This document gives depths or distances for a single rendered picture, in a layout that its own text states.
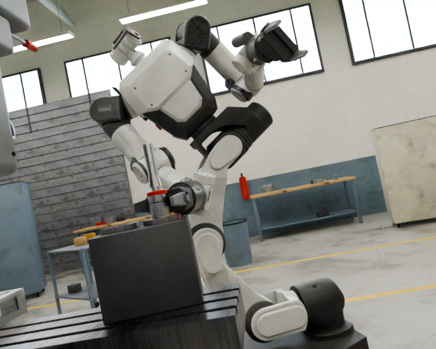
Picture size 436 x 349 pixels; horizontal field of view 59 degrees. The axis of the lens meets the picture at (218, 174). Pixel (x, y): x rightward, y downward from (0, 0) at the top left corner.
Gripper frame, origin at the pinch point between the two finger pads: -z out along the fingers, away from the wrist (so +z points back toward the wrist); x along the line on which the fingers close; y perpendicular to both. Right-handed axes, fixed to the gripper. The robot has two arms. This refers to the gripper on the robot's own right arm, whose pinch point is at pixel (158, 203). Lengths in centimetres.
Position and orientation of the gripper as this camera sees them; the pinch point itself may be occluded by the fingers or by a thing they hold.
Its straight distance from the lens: 91.6
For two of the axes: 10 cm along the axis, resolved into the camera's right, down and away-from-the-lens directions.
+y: -1.9, -9.8, 0.3
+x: -9.0, 1.9, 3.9
